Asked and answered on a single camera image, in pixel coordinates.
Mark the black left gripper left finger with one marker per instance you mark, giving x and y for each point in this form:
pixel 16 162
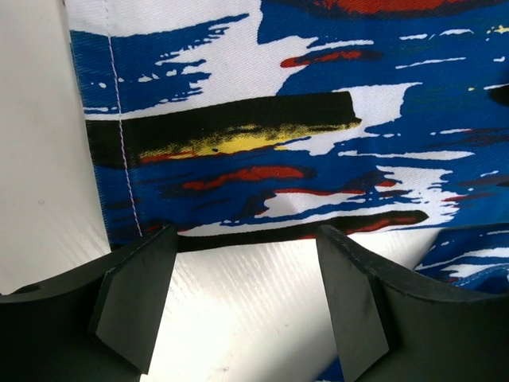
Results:
pixel 96 322

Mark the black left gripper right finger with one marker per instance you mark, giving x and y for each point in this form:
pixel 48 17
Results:
pixel 393 324

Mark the blue patterned trousers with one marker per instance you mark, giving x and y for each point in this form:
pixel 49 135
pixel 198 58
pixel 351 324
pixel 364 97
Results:
pixel 248 122

